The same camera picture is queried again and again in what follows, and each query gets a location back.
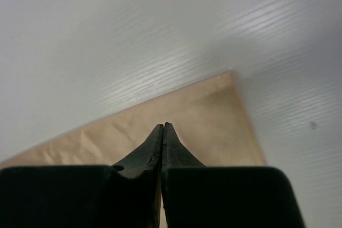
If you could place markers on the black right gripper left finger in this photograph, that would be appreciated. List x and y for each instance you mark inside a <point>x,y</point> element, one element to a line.
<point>126,194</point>

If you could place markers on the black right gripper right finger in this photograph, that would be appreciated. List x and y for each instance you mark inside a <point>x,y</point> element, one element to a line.
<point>195,195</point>

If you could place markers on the beige cloth napkin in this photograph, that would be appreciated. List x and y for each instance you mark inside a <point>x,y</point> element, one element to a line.
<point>208,117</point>

